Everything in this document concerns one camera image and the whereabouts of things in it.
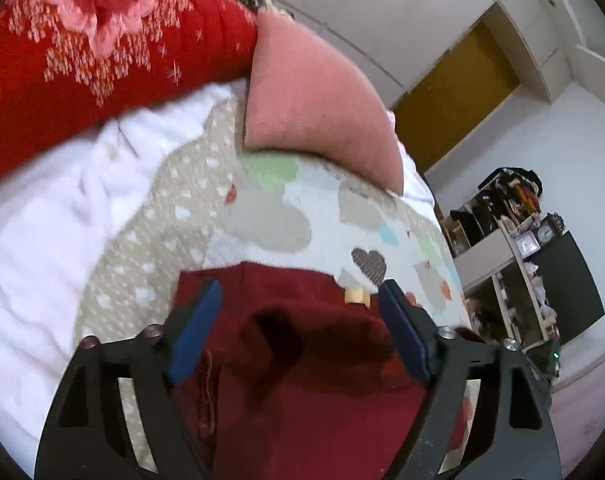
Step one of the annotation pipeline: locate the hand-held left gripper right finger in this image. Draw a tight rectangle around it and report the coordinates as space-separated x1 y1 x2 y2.
379 279 563 480

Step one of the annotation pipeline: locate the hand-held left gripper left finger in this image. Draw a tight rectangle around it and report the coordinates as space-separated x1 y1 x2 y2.
34 279 223 480

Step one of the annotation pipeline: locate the dark red sweater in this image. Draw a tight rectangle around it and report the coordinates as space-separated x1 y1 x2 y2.
172 262 475 480

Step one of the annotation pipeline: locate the white open shelf unit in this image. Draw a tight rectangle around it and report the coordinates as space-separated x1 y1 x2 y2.
452 220 563 356

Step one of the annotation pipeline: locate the patchwork heart quilt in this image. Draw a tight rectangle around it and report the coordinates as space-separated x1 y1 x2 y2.
75 95 470 480

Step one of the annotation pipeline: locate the dark mantel clock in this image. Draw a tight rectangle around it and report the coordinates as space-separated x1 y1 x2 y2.
536 212 567 247

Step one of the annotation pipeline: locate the dark television screen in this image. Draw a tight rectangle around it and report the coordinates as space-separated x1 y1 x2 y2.
535 230 605 346

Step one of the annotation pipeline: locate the wooden door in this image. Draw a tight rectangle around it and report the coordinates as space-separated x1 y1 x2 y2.
392 22 522 173

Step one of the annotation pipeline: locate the pink ribbed pillow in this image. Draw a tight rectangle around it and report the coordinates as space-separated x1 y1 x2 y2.
243 10 405 196

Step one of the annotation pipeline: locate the red embroidered blanket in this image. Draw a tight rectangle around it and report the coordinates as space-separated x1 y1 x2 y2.
0 0 260 193

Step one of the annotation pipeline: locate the beige wardrobe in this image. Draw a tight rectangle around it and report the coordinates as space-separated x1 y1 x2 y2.
260 0 573 111

